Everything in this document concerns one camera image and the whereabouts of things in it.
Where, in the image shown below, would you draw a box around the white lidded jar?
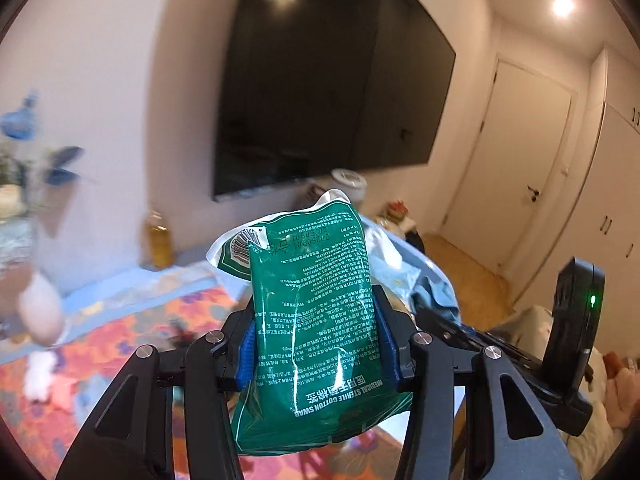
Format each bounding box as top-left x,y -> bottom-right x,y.
331,169 -> 369,207

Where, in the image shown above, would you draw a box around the white ribbed vase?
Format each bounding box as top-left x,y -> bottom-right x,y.
17,267 -> 67,349

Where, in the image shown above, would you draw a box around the small red flower decoration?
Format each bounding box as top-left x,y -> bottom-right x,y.
385,200 -> 417,224

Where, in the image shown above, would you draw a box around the white fluffy toy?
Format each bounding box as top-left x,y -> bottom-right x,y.
24,350 -> 59,404

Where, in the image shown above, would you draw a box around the pink soft cloth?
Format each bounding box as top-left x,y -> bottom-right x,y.
602,352 -> 640,428

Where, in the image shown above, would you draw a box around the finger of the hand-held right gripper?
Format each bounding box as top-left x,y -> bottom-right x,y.
413,305 -> 546,386

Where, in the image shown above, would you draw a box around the white bedding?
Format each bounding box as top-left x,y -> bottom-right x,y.
500,304 -> 640,480

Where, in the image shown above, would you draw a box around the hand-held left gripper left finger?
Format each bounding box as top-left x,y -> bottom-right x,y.
55,306 -> 258,480

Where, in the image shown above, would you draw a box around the yellow oil bottle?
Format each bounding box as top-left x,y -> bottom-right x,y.
144,202 -> 174,270

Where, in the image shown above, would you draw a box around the blue artificial flowers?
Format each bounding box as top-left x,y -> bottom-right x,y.
0,90 -> 87,222

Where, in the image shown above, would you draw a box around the light blue tissue packet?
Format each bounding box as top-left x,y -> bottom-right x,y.
361,215 -> 426,291

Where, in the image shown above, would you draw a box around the light blue cloth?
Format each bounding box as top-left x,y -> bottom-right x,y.
407,260 -> 462,327

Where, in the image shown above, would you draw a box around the white door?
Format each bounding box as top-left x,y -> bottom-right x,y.
440,55 -> 577,272

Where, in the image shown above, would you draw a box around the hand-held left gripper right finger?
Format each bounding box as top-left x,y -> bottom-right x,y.
371,284 -> 576,480

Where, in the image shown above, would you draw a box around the green cotton swab packet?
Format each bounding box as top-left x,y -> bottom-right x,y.
206,189 -> 416,457

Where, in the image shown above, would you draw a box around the black television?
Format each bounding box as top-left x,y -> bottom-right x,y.
212,0 -> 457,204

